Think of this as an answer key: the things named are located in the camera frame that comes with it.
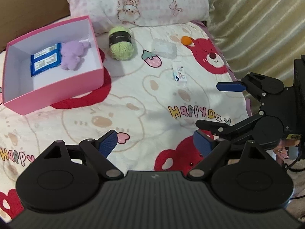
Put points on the blue wet wipes packet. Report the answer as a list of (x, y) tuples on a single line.
[(45, 62)]

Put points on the bear printed blanket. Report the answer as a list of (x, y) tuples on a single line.
[(154, 100)]

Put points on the orange ball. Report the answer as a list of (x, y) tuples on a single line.
[(186, 40)]

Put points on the purple bed sheet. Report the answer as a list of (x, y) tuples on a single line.
[(249, 107)]

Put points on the clear plastic box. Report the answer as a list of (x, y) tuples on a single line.
[(164, 49)]

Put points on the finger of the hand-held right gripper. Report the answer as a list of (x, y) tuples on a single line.
[(230, 86), (214, 127)]

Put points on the person's right hand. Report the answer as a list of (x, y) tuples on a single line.
[(283, 149)]

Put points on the golden curtain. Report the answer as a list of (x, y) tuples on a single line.
[(257, 23)]

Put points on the brown pillow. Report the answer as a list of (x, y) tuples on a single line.
[(28, 9)]

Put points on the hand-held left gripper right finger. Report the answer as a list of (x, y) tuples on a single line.
[(202, 143)]

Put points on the small white tissue packet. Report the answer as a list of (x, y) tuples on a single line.
[(178, 75)]

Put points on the green yarn ball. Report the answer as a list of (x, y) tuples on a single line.
[(121, 50)]

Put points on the pink cardboard box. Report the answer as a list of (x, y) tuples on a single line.
[(59, 93)]

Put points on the purple plush toy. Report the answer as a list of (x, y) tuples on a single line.
[(71, 54)]

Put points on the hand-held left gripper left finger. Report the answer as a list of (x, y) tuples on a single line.
[(108, 143)]

